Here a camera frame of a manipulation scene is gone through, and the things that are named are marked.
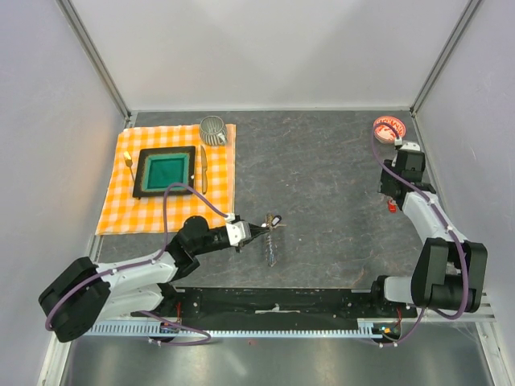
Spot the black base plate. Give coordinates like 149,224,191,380
154,287,417,331

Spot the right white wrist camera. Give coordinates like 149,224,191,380
393,138,421,151

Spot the red patterned bowl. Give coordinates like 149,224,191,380
373,116,406,144

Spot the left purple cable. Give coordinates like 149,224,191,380
44,183,236,346

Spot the black key tag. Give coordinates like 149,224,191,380
271,216,282,227

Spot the orange checkered cloth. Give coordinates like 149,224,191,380
96,124,237,235

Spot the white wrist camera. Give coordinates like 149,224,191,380
225,213,250,247
393,138,421,151

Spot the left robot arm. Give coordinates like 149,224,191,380
38,216,270,343

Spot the green square plate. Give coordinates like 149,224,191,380
133,146,196,199

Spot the gold fork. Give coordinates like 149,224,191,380
123,151,135,181

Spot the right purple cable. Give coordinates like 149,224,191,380
371,125,472,347

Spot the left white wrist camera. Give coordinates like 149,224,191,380
225,213,250,247

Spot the purple cable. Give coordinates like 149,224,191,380
44,183,236,346
371,125,472,347

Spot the grey striped mug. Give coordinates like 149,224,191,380
199,116,229,146

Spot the red key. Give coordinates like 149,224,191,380
387,199,397,213

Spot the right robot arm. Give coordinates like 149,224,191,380
368,146,488,319

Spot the grey cable duct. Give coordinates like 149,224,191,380
84,318,382,339

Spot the wooden handled knife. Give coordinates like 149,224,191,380
200,146,208,195

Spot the blue keyring with metal rings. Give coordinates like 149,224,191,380
265,213,286,268

